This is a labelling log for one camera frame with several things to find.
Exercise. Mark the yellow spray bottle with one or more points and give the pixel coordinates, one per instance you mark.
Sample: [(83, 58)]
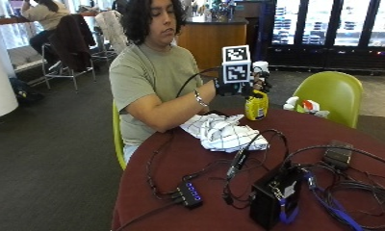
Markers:
[(256, 107)]

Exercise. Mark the white marker cube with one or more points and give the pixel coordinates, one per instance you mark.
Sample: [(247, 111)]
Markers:
[(236, 64)]

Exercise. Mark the white and red spray bottle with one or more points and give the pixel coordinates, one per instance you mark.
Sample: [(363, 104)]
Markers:
[(309, 106)]

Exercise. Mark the wooden counter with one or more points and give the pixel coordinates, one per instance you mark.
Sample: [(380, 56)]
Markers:
[(212, 41)]

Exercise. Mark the green chair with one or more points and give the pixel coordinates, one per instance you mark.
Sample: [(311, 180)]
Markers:
[(118, 138), (333, 96)]

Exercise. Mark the white checked cloth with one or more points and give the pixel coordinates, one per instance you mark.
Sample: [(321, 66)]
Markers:
[(224, 133)]

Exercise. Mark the glass door fridge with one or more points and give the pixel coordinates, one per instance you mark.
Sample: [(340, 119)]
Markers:
[(333, 32)]

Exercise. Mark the the person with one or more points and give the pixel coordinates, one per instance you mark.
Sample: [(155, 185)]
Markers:
[(150, 73)]

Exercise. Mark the black power adapter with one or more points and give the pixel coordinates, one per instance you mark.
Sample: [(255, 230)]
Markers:
[(339, 154)]

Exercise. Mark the black box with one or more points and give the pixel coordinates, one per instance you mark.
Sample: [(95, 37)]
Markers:
[(272, 199)]

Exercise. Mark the light coat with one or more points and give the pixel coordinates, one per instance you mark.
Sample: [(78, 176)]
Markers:
[(111, 30)]

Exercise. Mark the black hub with blue lights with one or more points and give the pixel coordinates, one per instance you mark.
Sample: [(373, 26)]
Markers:
[(191, 194)]

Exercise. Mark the metal chair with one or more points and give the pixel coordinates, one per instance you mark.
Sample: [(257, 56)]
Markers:
[(69, 72)]

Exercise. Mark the dark jacket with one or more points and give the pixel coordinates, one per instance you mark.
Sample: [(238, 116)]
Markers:
[(71, 41)]

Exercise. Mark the black bag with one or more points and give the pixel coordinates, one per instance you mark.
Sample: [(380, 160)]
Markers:
[(23, 91)]

